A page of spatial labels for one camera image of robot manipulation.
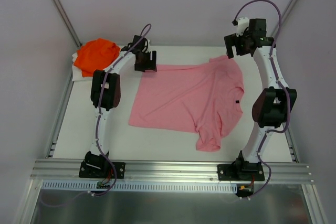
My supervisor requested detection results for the pink t shirt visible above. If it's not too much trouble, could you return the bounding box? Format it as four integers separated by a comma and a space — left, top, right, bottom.
129, 56, 245, 152

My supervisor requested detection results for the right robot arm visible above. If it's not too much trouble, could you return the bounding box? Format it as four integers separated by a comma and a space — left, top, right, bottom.
217, 17, 297, 181

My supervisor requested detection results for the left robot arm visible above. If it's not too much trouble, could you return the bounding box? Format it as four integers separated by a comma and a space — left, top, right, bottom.
79, 35, 156, 179

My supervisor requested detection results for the orange t shirt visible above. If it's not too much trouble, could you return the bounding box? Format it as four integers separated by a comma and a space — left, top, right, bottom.
74, 38, 120, 77

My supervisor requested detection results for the white t shirt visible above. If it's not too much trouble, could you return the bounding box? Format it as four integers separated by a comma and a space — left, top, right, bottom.
72, 52, 94, 82

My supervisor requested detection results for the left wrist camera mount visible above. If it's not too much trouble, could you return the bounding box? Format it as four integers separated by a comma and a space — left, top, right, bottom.
142, 38, 150, 52

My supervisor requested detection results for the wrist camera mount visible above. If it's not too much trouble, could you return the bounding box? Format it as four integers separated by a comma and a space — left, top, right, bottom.
142, 38, 150, 52
232, 17, 249, 37

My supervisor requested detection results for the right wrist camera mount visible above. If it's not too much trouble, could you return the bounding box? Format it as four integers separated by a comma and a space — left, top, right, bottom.
232, 17, 249, 37

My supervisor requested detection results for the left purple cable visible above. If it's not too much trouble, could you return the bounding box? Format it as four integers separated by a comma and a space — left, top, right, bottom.
39, 23, 152, 207

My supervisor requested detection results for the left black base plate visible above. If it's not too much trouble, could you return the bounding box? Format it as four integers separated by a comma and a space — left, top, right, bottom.
79, 161, 126, 179

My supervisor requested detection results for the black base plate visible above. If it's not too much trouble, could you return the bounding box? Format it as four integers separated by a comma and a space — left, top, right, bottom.
217, 163, 265, 182
79, 161, 126, 179

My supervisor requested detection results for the left aluminium corner post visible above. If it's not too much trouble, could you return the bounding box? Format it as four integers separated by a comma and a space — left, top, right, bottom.
51, 0, 82, 48

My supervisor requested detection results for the right aluminium side rail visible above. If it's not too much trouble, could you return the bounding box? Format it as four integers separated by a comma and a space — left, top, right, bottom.
285, 128, 300, 163

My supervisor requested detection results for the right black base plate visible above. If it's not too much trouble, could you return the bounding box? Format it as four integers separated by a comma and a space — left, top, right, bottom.
217, 163, 265, 182

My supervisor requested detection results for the aluminium front rail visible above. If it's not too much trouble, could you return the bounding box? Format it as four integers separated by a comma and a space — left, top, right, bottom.
30, 159, 314, 184

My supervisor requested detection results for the white slotted cable duct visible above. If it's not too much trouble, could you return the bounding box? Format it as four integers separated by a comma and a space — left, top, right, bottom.
41, 180, 237, 194

